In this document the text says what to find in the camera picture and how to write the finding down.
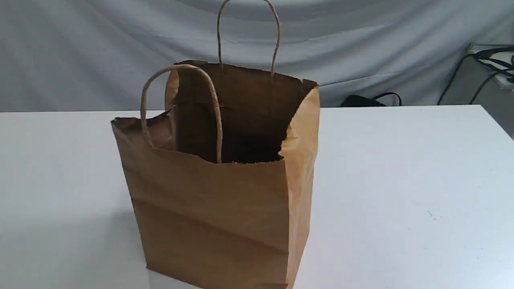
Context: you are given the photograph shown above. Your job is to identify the brown paper bag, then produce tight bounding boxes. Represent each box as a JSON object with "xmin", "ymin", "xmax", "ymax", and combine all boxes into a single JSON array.
[{"xmin": 111, "ymin": 1, "xmax": 320, "ymax": 289}]

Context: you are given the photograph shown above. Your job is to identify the black cables at right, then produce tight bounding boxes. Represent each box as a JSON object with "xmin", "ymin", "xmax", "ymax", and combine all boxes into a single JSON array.
[{"xmin": 438, "ymin": 46, "xmax": 514, "ymax": 106}]

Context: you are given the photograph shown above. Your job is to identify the grey backdrop cloth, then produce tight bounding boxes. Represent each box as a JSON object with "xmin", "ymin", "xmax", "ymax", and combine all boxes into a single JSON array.
[{"xmin": 0, "ymin": 0, "xmax": 513, "ymax": 112}]

